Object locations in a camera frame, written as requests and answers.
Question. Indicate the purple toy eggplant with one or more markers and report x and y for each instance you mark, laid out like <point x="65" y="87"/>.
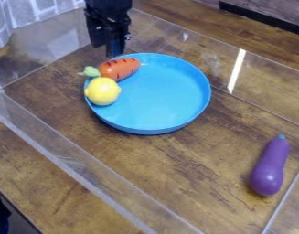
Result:
<point x="265" y="176"/>

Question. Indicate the blue round tray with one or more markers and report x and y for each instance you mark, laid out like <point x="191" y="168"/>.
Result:
<point x="163" y="96"/>

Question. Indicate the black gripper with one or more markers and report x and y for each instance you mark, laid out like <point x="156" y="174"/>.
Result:
<point x="108" y="14"/>

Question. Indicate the clear acrylic enclosure wall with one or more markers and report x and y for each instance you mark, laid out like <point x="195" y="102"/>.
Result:
<point x="84" y="179"/>

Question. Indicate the yellow toy lemon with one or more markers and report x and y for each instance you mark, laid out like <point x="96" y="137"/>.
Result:
<point x="101" y="91"/>

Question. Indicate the orange toy carrot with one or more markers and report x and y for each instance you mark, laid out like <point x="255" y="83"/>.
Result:
<point x="116" y="69"/>

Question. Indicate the white grid curtain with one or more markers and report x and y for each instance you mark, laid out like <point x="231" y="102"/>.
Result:
<point x="18" y="13"/>

